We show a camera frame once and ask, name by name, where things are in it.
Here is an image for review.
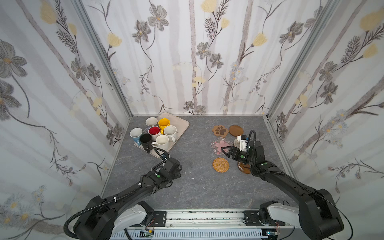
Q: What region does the white woven rope coaster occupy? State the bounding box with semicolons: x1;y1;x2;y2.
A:
233;139;240;149

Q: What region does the pink cherry blossom coaster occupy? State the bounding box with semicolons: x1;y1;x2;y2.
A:
211;137;233;156

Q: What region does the glossy amber round coaster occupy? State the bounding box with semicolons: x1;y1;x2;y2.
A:
238;163;251;174

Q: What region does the woven rattan round coaster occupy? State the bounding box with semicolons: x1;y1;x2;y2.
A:
212;158;230;173

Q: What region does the brown round wooden coaster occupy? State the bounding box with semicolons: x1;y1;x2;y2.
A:
229;125;244;137

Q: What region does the brown paw print coaster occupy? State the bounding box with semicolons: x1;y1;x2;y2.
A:
212;125;229;138

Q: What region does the cream mug front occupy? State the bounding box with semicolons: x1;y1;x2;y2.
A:
152;135;170;151

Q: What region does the black mug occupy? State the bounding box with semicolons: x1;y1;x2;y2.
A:
140;133;153;154

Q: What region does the beige rectangular tray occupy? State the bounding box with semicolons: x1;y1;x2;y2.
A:
133;112;190;159

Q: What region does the yellow mug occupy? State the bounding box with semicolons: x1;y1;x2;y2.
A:
158;118;170;134

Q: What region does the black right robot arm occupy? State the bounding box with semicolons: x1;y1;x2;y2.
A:
221;141;344;240

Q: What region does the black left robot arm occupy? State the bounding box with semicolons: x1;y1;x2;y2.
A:
63;158;183;240

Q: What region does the red interior white mug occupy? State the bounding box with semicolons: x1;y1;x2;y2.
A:
148;126;162;142

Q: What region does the light blue mug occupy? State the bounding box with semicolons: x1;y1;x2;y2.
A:
130;128;143;146

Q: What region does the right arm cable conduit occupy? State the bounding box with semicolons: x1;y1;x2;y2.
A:
247;129;257;151

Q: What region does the black corrugated cable conduit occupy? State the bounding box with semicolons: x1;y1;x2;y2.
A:
62;185;142;239

